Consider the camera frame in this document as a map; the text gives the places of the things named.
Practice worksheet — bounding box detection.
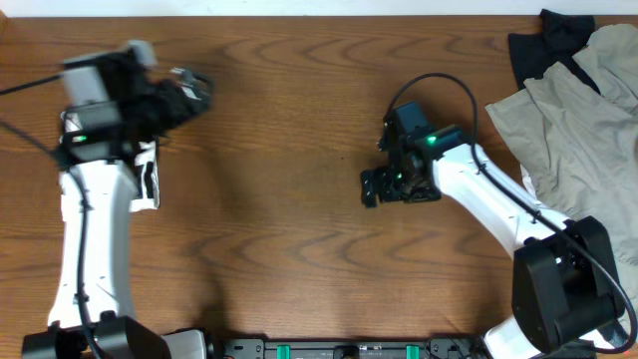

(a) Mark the grey-beige garment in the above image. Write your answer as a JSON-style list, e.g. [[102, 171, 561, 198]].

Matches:
[[485, 24, 637, 300]]

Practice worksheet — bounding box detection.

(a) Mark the white garment at right edge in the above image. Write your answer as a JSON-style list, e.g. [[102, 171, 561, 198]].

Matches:
[[520, 166, 547, 210]]

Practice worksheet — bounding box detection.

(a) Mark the black garment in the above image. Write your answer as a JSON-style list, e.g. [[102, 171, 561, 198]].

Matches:
[[507, 9, 600, 93]]

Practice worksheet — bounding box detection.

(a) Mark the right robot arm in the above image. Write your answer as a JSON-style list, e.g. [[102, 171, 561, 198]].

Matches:
[[361, 123, 636, 358]]

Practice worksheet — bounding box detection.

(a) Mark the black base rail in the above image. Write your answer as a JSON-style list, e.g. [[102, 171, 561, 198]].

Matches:
[[207, 336, 491, 359]]

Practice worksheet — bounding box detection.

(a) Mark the white t-shirt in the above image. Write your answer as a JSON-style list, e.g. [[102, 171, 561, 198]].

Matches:
[[59, 112, 161, 213]]

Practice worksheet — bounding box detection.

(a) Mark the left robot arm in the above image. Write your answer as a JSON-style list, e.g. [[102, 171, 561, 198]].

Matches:
[[21, 49, 212, 358]]

